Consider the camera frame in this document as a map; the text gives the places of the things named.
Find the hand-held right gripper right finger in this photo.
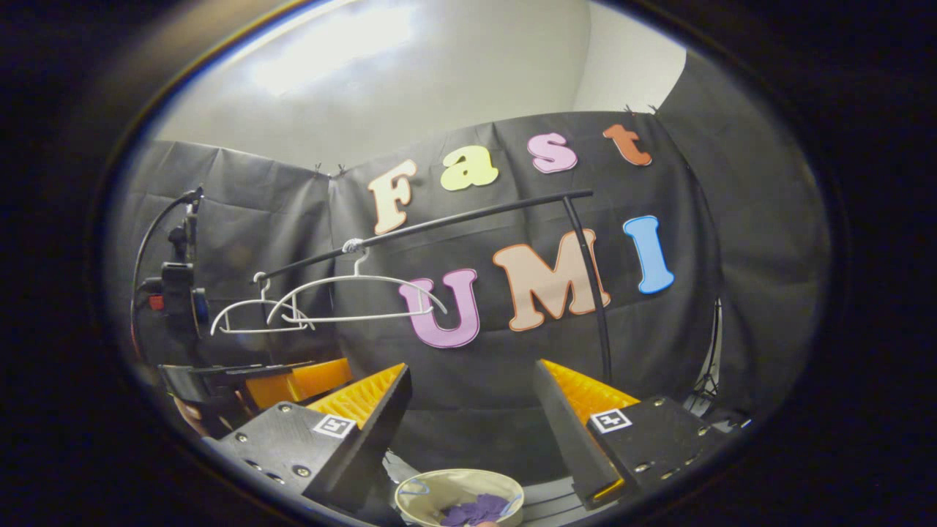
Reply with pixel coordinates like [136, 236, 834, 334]
[533, 359, 722, 511]

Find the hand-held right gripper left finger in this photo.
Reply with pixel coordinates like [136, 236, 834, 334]
[201, 364, 413, 513]

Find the cream laundry hamper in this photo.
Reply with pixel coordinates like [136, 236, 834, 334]
[395, 468, 525, 527]

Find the purple ribbed shirt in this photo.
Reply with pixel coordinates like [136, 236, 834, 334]
[439, 494, 513, 527]

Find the white plastic hanger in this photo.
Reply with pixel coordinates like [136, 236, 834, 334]
[267, 245, 449, 325]
[211, 272, 317, 336]

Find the black clothes rack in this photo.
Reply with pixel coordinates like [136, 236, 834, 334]
[256, 189, 614, 385]

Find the black tripod stand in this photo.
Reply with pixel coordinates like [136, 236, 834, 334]
[688, 300, 727, 411]

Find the black backdrop cloth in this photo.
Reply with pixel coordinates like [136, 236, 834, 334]
[110, 51, 832, 484]

